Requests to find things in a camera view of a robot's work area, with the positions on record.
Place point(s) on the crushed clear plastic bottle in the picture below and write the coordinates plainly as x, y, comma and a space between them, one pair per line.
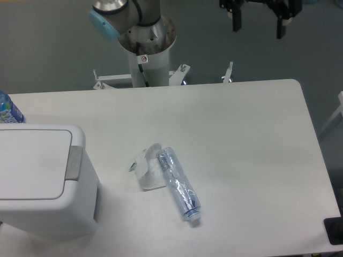
183, 193

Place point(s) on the white frame at right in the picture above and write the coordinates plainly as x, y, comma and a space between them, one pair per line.
333, 121

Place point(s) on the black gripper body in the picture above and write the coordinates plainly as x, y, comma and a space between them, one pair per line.
295, 6

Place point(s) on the blue label water bottle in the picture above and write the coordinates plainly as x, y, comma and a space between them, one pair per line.
9, 111

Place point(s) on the crumpled white plastic wrapper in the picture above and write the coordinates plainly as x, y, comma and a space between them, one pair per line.
147, 169

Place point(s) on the white push-lid trash can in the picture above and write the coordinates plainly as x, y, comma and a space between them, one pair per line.
48, 183

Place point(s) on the black clamp at table edge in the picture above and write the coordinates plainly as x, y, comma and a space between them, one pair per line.
333, 227

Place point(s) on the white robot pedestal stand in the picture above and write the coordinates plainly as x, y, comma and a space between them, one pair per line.
145, 71

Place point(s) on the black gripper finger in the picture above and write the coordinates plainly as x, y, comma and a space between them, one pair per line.
234, 8
282, 12

